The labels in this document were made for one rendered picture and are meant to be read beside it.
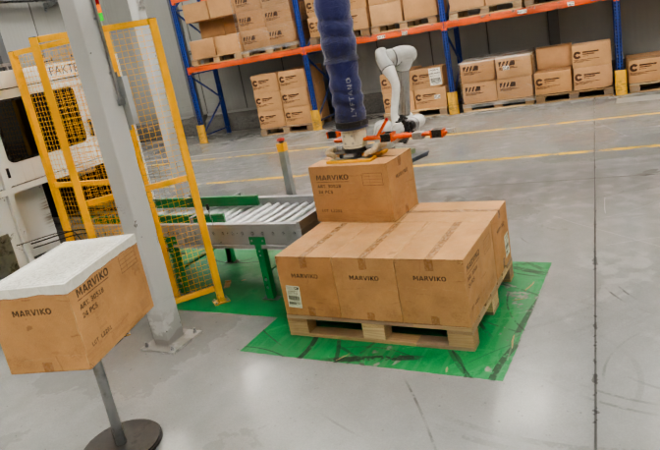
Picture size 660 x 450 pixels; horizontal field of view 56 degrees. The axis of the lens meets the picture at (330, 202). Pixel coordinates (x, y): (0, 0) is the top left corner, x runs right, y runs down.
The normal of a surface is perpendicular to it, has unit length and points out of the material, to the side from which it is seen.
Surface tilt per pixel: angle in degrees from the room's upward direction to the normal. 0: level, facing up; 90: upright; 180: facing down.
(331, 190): 90
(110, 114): 90
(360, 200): 90
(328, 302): 90
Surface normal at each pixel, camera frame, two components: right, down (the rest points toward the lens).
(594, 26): -0.37, 0.31
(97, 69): 0.87, -0.03
